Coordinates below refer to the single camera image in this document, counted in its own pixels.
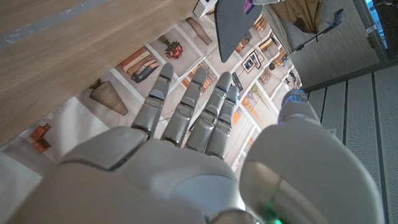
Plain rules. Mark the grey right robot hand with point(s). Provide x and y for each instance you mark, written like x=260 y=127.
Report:
x=186 y=186

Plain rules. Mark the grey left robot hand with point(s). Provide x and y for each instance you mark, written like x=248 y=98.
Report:
x=265 y=1

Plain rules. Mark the pink keycard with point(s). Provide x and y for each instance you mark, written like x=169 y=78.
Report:
x=248 y=6

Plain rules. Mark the tan hanging cloth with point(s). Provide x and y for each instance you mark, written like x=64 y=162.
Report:
x=298 y=12

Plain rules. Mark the black rod blue clip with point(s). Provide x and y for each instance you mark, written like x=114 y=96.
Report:
x=314 y=37

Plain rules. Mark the white power strip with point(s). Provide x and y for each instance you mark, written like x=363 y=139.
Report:
x=203 y=7

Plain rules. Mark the printed bookshelf backdrop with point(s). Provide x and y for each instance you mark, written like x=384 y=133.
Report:
x=192 y=40

